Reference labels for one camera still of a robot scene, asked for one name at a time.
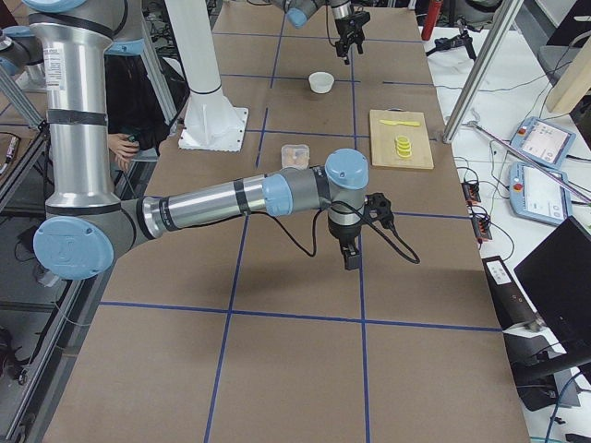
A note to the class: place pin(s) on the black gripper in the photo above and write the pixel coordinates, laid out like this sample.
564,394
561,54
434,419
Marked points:
347,23
343,233

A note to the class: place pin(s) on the clear plastic egg box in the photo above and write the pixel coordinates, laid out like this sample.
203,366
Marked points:
295,156

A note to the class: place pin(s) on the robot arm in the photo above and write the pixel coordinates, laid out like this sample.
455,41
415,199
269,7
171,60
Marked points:
88,227
299,12

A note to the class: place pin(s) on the black box with label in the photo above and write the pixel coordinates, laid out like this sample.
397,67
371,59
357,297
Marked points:
511,306

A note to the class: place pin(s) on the white bowl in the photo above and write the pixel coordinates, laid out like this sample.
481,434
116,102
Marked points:
321,82

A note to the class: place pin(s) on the yellow plastic knife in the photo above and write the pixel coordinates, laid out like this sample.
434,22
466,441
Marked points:
399,123

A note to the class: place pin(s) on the wooden cutting board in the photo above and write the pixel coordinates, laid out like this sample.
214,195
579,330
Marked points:
382,141

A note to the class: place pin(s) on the lemon slices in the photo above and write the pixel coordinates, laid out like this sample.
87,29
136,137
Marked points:
403,147

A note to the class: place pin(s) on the near teach pendant tablet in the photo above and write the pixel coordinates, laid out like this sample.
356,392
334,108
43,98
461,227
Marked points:
534,196

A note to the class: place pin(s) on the teach pendant tablet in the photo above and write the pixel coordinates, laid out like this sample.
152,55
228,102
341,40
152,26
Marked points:
543,142
534,196

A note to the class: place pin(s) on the black laptop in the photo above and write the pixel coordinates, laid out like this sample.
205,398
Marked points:
556,278

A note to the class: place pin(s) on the metal reacher grabber stick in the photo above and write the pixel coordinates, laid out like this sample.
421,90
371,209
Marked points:
519,155

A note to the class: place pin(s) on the far teach pendant tablet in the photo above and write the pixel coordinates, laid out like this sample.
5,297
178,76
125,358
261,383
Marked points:
543,142

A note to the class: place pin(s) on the seated person dark jacket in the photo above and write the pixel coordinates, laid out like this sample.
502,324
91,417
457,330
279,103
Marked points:
135,118

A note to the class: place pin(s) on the black tripod handle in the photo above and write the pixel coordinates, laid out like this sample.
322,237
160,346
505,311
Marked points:
463,39

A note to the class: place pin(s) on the white centre column mount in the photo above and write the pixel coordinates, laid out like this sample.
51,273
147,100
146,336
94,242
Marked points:
211,122

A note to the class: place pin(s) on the aluminium frame post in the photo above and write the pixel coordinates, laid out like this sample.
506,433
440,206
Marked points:
501,24

